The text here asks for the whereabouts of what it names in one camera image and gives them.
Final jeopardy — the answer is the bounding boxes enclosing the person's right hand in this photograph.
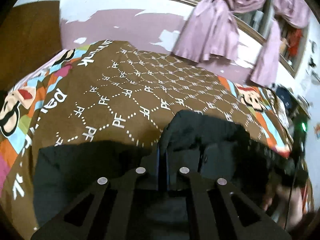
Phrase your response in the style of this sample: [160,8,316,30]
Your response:
[261,184,303,230]

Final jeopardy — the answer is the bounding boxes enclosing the purple tied curtain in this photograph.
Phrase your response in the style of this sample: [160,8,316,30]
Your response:
[172,0,266,62]
[250,0,311,87]

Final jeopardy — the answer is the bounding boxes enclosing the brown wooden headboard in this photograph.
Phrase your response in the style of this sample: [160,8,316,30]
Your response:
[1,0,62,90]

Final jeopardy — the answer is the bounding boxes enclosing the left purple tied curtain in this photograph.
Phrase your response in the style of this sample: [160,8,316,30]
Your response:
[172,0,266,62]

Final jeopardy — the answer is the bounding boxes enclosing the large black jacket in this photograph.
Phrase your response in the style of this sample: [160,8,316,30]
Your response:
[33,110,295,226]

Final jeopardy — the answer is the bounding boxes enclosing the dark blue cap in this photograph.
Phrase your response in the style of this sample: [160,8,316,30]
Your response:
[276,86,293,111]

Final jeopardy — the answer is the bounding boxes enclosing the red garment at window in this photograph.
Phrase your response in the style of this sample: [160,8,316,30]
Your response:
[287,29,303,57]

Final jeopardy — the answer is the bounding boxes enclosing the brown cartoon print bedspread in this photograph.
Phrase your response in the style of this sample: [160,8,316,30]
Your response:
[1,40,292,239]

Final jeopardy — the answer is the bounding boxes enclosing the right purple tied curtain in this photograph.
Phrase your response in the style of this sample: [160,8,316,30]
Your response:
[250,0,311,87]

